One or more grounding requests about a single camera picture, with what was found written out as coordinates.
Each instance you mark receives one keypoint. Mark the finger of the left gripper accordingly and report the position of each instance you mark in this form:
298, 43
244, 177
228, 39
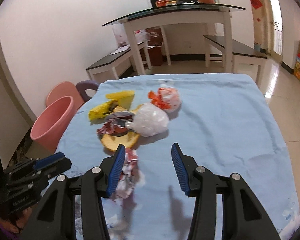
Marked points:
50, 160

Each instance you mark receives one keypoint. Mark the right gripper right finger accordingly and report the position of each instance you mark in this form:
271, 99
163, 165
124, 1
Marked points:
243, 215

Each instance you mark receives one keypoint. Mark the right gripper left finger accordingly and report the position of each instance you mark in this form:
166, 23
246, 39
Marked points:
54, 216

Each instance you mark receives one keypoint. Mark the red wrapper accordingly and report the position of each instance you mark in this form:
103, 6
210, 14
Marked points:
115, 123

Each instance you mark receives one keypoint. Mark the red white paper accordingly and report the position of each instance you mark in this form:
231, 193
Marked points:
130, 176

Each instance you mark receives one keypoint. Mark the yellow foam net sleeve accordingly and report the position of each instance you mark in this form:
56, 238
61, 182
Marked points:
123, 98

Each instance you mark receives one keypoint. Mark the clear bubble wrap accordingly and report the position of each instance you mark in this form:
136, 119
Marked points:
148, 121

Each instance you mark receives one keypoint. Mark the orange white plastic bag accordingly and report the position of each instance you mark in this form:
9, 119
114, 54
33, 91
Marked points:
166, 98

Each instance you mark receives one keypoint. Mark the person's left hand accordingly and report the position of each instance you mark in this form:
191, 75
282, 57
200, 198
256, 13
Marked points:
20, 222

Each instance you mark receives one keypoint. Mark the pink plastic bin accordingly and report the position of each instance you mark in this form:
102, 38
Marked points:
49, 127

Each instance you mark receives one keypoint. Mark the orange peel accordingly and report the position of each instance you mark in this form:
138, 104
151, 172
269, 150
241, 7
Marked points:
111, 142

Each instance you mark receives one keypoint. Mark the banana peel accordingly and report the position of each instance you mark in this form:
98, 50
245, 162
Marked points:
102, 110

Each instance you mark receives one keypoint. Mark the pink chair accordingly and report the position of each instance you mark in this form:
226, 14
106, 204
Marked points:
62, 89

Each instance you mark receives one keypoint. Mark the light blue tablecloth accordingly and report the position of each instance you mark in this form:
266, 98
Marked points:
223, 122

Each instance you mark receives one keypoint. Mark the left black-top bench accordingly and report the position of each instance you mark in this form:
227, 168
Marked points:
111, 66

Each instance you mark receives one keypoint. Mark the black-top bench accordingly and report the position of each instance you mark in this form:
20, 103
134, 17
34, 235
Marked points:
241, 54
111, 66

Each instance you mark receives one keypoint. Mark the dark red box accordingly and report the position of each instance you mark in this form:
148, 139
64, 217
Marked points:
155, 46

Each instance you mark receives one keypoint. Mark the right black-top bench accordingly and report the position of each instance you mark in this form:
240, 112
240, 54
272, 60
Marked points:
241, 54

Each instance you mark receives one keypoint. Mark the white glass-top table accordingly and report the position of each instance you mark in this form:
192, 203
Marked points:
178, 14

